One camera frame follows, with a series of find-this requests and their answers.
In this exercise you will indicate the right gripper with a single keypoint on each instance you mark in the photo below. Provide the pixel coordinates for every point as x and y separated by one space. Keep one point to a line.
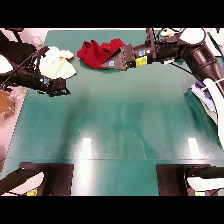
136 56

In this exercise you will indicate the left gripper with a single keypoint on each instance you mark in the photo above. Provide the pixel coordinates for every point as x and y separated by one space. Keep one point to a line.
53 87

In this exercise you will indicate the cream garment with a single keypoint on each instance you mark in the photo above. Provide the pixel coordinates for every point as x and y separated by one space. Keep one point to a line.
58 63

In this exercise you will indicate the red garment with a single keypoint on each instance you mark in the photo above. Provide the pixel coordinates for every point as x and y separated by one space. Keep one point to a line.
96 53

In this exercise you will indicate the white garment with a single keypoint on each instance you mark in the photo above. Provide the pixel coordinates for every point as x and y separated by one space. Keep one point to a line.
207 106

